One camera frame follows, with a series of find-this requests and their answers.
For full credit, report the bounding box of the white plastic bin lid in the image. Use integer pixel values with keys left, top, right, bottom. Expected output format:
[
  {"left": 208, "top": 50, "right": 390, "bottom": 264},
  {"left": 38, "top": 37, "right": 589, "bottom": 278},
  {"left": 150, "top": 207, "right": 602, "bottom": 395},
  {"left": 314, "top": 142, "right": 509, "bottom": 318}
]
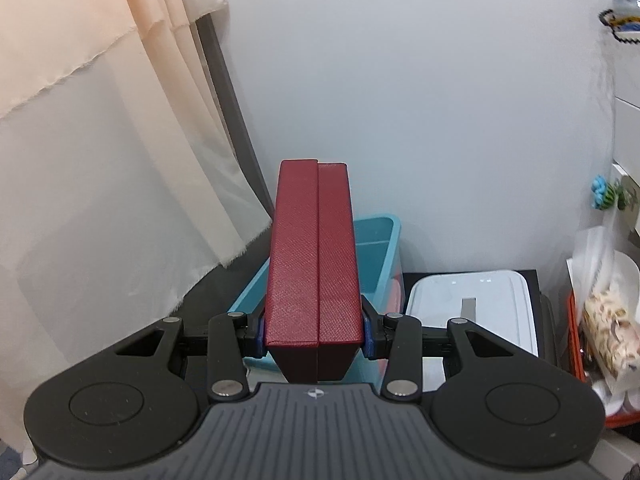
[{"left": 404, "top": 268, "right": 541, "bottom": 359}]

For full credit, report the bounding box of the dark grey panel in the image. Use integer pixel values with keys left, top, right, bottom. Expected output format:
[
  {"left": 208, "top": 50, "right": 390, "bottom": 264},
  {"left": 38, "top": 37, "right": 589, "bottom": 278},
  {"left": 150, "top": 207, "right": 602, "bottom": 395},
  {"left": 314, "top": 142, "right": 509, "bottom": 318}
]
[{"left": 192, "top": 7, "right": 277, "bottom": 321}]

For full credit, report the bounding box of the red plastic basket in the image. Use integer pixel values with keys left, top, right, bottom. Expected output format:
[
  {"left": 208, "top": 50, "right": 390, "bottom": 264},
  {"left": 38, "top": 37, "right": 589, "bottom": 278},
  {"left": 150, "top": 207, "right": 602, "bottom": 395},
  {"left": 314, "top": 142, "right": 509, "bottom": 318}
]
[{"left": 566, "top": 291, "right": 640, "bottom": 430}]

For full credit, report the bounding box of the dark red box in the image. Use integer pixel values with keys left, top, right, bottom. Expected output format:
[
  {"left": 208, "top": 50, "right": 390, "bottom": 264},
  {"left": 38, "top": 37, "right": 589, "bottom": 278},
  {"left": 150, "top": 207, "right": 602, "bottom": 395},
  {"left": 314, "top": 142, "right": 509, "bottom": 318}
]
[{"left": 263, "top": 158, "right": 364, "bottom": 382}]

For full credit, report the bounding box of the light curtain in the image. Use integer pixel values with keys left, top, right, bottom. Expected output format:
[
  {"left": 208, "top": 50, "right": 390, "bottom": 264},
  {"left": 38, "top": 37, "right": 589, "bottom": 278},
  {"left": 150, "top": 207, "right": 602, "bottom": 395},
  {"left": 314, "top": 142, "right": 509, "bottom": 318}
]
[{"left": 0, "top": 0, "right": 275, "bottom": 466}]

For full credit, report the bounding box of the patterned tissue box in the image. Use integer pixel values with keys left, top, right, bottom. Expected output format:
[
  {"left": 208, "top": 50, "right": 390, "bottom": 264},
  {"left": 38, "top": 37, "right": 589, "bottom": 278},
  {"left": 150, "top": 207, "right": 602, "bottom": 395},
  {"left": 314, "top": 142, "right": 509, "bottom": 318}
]
[{"left": 581, "top": 282, "right": 640, "bottom": 377}]

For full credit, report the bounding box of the teal plastic storage bin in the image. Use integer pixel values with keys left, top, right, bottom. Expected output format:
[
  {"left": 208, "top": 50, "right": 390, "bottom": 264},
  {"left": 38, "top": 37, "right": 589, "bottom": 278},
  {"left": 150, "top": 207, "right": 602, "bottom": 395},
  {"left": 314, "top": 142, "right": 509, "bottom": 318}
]
[{"left": 227, "top": 214, "right": 404, "bottom": 385}]

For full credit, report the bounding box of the small blue green toy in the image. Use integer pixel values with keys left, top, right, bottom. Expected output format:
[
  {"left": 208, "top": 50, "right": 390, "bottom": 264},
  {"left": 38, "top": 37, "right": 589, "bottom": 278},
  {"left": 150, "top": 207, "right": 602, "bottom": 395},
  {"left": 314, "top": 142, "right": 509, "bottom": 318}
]
[{"left": 591, "top": 175, "right": 627, "bottom": 212}]

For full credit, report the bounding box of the glass ornament on doily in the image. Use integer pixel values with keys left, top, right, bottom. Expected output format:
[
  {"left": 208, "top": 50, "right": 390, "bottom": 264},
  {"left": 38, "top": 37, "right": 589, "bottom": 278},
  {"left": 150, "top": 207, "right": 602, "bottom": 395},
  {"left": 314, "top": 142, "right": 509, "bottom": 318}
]
[{"left": 599, "top": 0, "right": 640, "bottom": 45}]

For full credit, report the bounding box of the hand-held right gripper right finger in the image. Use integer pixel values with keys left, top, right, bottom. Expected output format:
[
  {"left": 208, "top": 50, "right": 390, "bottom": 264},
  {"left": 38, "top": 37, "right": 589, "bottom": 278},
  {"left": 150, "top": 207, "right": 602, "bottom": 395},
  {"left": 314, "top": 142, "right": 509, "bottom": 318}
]
[{"left": 360, "top": 296, "right": 540, "bottom": 402}]

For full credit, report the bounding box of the white tissue paper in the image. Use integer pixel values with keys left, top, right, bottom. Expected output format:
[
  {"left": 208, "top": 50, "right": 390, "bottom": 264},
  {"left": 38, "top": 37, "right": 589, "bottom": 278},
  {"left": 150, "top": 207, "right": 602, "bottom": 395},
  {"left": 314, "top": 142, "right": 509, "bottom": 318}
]
[{"left": 566, "top": 226, "right": 635, "bottom": 311}]

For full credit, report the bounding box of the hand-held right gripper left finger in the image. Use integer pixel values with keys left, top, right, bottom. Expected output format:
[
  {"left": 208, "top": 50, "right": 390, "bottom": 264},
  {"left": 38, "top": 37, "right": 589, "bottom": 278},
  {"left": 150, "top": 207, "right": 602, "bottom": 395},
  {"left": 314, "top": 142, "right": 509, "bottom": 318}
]
[{"left": 115, "top": 311, "right": 266, "bottom": 402}]

